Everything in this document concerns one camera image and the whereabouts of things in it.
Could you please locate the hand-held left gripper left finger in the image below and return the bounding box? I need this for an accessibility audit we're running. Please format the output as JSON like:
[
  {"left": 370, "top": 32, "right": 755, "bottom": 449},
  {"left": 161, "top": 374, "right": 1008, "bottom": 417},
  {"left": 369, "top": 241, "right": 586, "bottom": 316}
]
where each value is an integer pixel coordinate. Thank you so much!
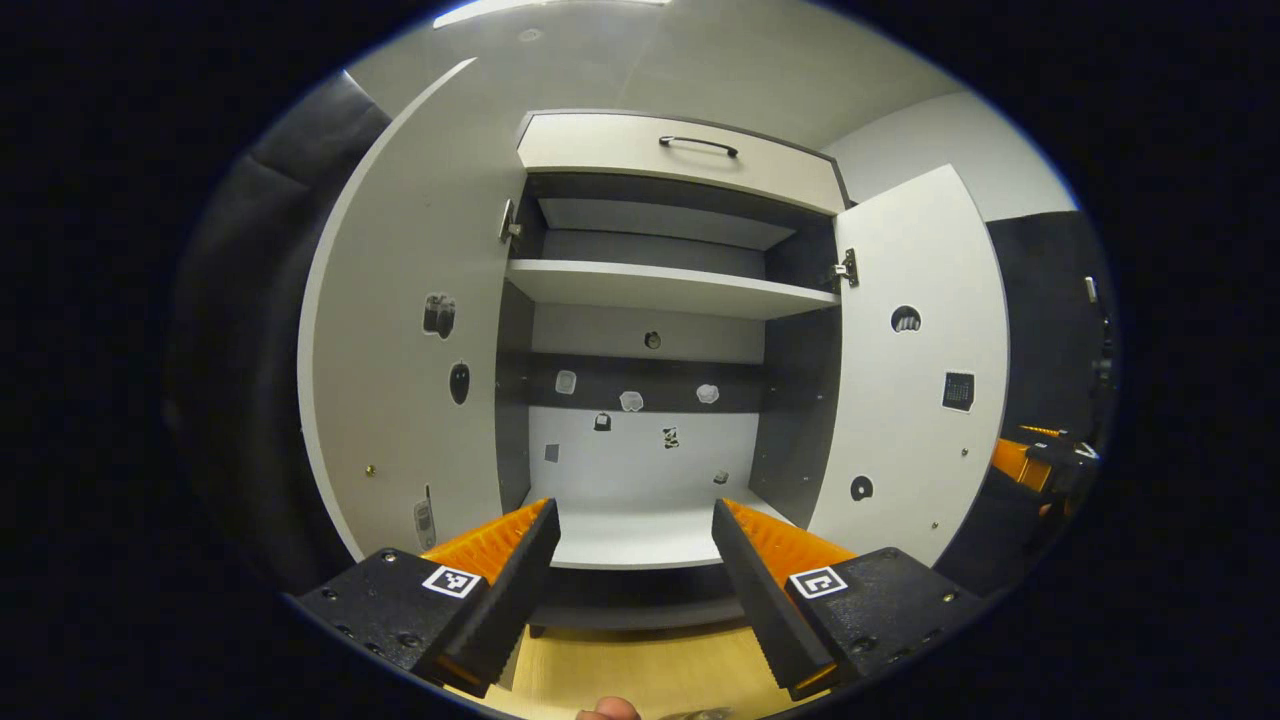
[{"left": 285, "top": 498, "right": 563, "bottom": 699}]

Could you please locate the white drawer front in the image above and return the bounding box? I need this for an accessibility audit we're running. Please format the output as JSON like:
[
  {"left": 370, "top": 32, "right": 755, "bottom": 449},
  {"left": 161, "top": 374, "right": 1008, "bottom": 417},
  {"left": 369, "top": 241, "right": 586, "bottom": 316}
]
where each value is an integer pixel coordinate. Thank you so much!
[{"left": 517, "top": 112, "right": 849, "bottom": 216}]

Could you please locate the white cabinet shelf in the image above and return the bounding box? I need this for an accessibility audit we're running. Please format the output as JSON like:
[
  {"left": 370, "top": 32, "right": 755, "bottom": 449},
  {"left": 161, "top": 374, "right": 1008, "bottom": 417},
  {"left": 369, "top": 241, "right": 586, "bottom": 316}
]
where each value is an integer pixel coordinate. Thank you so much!
[{"left": 505, "top": 258, "right": 841, "bottom": 321}]

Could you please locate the black drawer handle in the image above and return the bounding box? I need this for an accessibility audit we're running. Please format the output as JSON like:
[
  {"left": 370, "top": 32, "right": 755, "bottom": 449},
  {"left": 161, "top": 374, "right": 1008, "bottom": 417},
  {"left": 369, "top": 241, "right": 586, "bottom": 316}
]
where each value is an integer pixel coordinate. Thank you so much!
[{"left": 658, "top": 135, "right": 741, "bottom": 159}]

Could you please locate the white cabinet door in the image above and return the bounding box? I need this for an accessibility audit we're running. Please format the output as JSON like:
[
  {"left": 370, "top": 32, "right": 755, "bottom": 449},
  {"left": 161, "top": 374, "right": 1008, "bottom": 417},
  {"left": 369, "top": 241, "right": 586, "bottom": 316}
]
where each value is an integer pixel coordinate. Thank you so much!
[
  {"left": 805, "top": 165, "right": 1011, "bottom": 569},
  {"left": 297, "top": 58, "right": 531, "bottom": 563}
]

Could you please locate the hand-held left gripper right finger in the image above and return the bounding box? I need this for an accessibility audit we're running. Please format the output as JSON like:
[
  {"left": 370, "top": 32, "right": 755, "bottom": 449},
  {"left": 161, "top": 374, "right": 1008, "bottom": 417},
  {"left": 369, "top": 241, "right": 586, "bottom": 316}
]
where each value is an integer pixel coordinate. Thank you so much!
[{"left": 712, "top": 498, "right": 991, "bottom": 701}]

